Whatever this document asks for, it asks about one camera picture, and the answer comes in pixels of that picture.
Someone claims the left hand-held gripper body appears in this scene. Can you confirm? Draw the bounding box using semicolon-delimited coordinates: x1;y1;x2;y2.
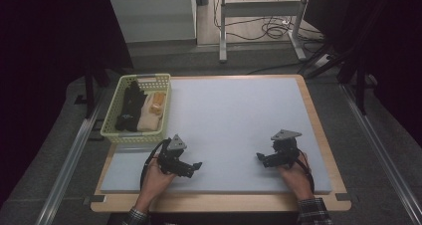
157;133;188;178

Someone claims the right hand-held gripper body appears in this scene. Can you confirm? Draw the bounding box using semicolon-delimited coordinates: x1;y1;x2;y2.
263;128;303;169

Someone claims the cream fluffy glove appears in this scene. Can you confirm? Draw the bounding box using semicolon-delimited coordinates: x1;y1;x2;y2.
136;94;159;132

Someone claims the black glove with small print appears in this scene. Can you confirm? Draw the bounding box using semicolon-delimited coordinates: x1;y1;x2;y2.
114;81;145;132

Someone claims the pale green plastic basket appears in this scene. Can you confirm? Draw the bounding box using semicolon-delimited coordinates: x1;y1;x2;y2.
100;73;172;144

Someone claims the person's right hand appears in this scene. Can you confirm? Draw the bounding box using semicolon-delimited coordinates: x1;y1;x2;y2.
278;151;315;202

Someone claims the person's left hand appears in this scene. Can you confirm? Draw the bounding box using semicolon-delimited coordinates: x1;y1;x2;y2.
133;158;177;213

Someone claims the grey foam mat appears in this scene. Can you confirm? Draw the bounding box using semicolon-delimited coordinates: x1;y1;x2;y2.
100;77;333;195

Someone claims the black tape piece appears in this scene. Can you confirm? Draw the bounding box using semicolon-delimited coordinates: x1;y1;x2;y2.
83;194;107;205

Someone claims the black tripod stand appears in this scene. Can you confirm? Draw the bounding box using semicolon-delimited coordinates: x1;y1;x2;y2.
298;40;370;116

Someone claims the black metal stand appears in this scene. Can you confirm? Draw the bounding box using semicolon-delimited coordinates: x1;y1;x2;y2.
74;64;111;119

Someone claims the white cabinet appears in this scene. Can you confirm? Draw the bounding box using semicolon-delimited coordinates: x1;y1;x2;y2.
108;0;197;44

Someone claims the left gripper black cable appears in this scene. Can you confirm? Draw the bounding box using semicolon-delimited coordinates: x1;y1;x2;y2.
139;138;172;192

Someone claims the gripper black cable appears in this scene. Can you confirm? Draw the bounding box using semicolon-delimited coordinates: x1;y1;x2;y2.
297;148;316;195
139;138;172;192

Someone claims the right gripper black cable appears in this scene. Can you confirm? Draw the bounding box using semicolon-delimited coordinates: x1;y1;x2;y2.
297;148;316;195

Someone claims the black floor cable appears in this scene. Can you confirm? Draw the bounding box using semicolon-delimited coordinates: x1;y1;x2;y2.
247;61;307;76

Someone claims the metal floor rail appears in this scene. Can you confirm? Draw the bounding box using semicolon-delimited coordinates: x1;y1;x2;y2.
34;89;107;225
340;84;422;225

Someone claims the tangle of floor cables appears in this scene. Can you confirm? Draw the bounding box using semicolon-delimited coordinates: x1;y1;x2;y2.
213;0;324;43

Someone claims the white desk frame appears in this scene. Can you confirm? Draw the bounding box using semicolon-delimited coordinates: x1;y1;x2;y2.
218;0;313;64

